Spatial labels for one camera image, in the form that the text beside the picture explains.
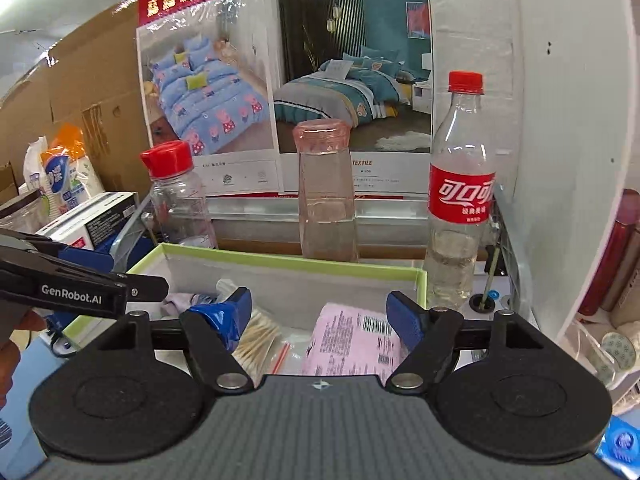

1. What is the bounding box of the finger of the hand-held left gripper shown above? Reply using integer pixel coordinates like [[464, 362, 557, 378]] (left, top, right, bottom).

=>
[[111, 272, 170, 304], [0, 229, 118, 281]]

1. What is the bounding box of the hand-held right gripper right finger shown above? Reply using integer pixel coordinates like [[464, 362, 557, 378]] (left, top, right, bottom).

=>
[[385, 290, 547, 395]]

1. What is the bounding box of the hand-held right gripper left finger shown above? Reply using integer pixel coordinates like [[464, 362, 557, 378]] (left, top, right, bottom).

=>
[[95, 287, 253, 395]]

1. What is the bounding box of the green cardboard box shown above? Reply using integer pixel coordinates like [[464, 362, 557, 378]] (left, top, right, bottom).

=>
[[62, 242, 429, 363]]

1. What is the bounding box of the person's left hand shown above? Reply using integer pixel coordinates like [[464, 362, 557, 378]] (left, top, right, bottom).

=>
[[0, 310, 47, 411]]

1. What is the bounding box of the cotton swab bag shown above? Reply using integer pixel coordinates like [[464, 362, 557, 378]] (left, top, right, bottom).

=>
[[232, 310, 292, 376]]

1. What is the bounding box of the grey cloth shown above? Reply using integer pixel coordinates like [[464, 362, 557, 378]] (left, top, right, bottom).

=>
[[161, 290, 221, 319]]

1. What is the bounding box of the black and white box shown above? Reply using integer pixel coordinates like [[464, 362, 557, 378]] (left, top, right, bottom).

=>
[[37, 191, 142, 252]]

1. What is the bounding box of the clear jar with black lid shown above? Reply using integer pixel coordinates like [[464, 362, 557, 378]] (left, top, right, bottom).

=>
[[0, 189, 46, 236]]

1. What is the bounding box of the pink printed packet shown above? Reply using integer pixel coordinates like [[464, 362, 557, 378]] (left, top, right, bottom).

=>
[[300, 302, 408, 376]]

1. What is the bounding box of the orange top paper cup pack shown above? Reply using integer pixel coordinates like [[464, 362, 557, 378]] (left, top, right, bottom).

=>
[[40, 124, 106, 217]]

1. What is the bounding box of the green stick with round base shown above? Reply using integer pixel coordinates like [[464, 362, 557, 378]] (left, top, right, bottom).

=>
[[469, 245, 502, 314]]

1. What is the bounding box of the white paper cup pack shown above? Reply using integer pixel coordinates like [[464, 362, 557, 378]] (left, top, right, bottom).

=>
[[22, 136, 52, 192]]

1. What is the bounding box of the clear jar with red cap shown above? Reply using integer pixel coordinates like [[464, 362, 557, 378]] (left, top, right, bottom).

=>
[[140, 141, 219, 250]]

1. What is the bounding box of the red label cola bottle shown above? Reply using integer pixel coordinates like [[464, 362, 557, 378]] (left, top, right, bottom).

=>
[[422, 71, 497, 311]]

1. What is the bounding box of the pink glass bottle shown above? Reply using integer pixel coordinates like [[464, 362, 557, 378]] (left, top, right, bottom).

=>
[[292, 120, 360, 263]]

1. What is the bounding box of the blue table mat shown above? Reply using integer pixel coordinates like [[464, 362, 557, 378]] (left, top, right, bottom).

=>
[[0, 345, 66, 479]]

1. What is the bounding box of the clear plastic bag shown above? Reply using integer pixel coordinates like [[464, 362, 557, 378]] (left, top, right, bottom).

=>
[[564, 319, 618, 387]]

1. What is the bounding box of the round patterned lid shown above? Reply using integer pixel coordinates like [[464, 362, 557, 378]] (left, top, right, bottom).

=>
[[600, 332, 637, 372]]

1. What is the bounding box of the dark red thermos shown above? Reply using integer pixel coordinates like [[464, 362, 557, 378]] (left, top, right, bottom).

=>
[[577, 190, 640, 317]]

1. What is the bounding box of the blue tissue pack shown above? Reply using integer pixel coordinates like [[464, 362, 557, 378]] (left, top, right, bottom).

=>
[[595, 415, 640, 479]]

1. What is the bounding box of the bedding picture wall poster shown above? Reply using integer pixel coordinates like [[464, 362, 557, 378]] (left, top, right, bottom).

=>
[[136, 0, 433, 197]]

